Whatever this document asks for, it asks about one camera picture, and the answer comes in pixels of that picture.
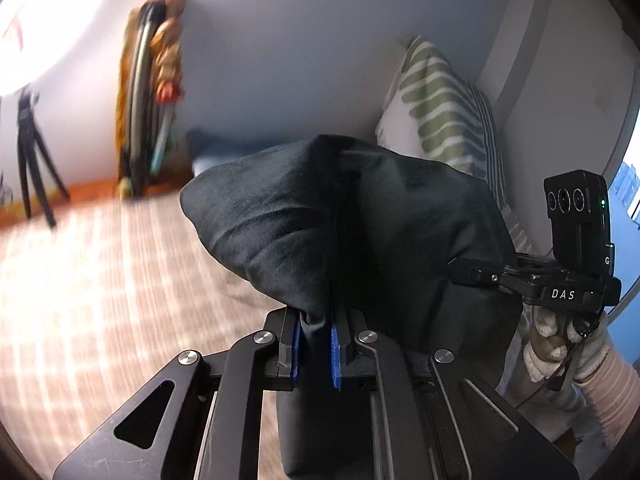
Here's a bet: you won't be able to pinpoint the person's right hand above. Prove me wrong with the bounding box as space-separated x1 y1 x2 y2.
520 304 610 387

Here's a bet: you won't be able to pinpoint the person's right forearm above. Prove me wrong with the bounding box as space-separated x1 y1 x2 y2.
574 337 640 463

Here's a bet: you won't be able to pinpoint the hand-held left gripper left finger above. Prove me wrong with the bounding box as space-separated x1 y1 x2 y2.
52 309 302 480

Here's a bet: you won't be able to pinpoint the green striped white pillow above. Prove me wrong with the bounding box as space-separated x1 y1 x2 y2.
375 36 488 181

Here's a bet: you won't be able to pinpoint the checkered bed blanket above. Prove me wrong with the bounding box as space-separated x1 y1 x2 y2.
0 195 306 468

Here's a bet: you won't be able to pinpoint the black tripod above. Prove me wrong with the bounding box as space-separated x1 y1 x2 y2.
14 86 72 230

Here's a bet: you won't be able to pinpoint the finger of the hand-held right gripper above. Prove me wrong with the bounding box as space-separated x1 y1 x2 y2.
515 252 557 267
446 257 527 295

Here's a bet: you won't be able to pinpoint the grey striped pillow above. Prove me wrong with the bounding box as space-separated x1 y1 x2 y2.
467 85 541 256

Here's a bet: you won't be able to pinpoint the grey hoop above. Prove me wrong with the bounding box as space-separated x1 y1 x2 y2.
127 2 176 186

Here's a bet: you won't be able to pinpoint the black pants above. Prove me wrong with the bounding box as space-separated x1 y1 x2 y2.
178 133 525 477

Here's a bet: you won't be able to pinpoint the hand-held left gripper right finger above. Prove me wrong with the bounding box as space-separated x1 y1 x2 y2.
330 309 581 480

